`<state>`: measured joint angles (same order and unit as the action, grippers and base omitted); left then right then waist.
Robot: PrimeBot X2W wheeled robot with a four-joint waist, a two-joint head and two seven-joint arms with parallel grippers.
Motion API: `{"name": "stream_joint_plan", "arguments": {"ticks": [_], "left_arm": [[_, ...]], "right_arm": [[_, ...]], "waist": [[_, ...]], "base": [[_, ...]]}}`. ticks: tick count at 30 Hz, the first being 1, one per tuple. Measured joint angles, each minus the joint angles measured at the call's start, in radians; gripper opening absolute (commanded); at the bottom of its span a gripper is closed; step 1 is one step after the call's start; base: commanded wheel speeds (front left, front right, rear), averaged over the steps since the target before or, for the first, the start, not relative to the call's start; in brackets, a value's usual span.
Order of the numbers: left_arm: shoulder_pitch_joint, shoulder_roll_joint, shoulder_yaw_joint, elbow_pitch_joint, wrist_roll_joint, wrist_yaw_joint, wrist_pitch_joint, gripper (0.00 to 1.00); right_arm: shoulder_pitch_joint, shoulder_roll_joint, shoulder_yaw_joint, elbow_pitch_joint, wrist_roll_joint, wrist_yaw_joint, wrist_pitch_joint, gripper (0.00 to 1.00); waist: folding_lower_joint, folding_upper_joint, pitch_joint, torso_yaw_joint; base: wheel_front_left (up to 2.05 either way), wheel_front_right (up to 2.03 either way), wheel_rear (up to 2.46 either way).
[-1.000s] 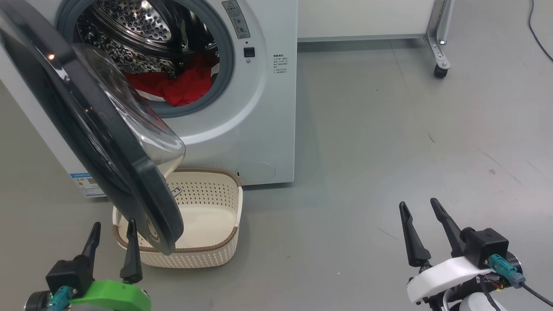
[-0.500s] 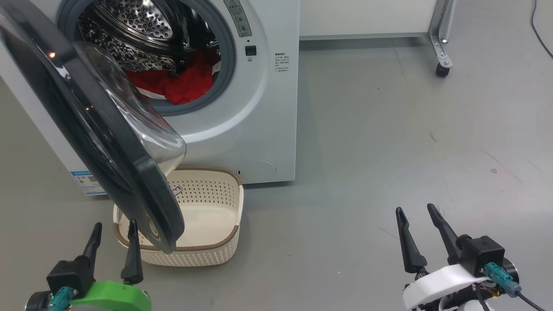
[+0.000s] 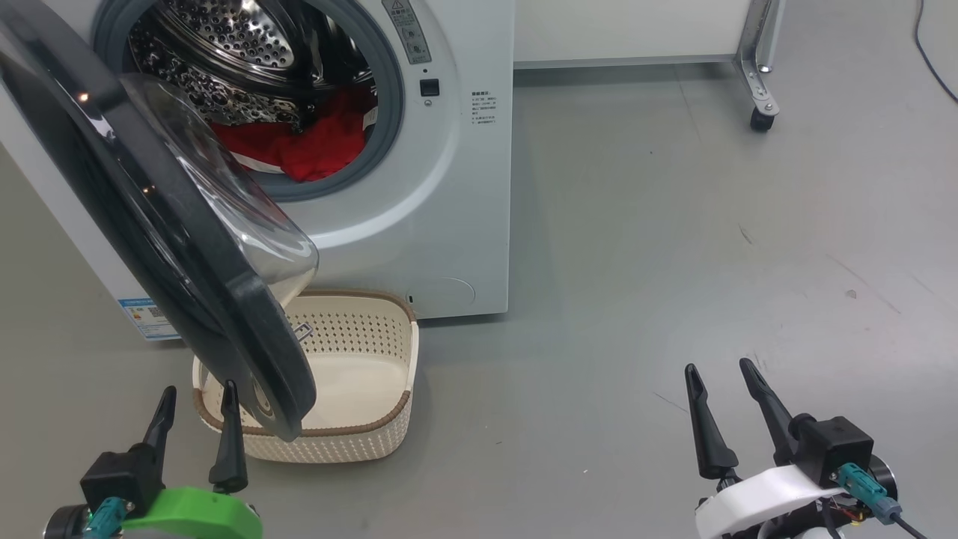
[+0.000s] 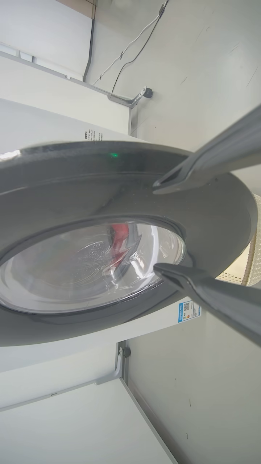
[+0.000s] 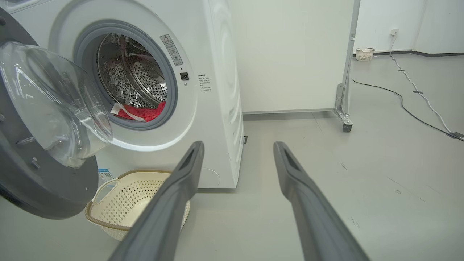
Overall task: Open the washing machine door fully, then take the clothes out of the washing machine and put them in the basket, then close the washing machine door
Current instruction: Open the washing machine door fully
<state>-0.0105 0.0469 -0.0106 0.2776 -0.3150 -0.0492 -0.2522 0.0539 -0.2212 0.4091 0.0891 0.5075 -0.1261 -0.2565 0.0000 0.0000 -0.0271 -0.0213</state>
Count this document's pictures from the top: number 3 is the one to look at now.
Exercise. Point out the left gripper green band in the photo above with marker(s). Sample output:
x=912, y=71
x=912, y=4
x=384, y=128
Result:
x=202, y=516

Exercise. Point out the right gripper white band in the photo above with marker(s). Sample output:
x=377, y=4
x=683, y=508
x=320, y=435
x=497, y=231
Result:
x=756, y=501

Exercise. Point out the black round glass washer door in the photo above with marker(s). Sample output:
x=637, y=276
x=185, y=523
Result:
x=187, y=247

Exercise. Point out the red garment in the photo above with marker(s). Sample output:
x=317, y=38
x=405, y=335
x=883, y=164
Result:
x=322, y=150

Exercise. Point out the right gripper black motor cylinder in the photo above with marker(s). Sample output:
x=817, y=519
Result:
x=885, y=475

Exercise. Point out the gripper black motor cylinder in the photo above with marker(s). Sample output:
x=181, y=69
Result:
x=63, y=524
x=885, y=475

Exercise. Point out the left gripper black motor cylinder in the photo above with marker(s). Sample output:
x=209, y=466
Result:
x=63, y=524

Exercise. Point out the cream perforated laundry basket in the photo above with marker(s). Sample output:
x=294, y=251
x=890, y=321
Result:
x=359, y=374

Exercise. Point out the white front-load washing machine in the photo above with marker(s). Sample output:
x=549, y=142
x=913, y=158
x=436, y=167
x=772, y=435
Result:
x=449, y=224

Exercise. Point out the blue energy label sticker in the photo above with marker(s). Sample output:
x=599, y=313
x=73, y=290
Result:
x=150, y=318

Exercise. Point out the black caster wheel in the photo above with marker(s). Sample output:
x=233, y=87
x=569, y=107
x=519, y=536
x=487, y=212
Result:
x=762, y=120

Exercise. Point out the silver metal cabinet leg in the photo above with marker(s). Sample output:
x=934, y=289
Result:
x=757, y=75

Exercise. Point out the white cabinet panel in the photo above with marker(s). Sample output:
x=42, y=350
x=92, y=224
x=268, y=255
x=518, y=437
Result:
x=629, y=30

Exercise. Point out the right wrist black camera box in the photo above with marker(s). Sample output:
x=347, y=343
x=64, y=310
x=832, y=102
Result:
x=834, y=449

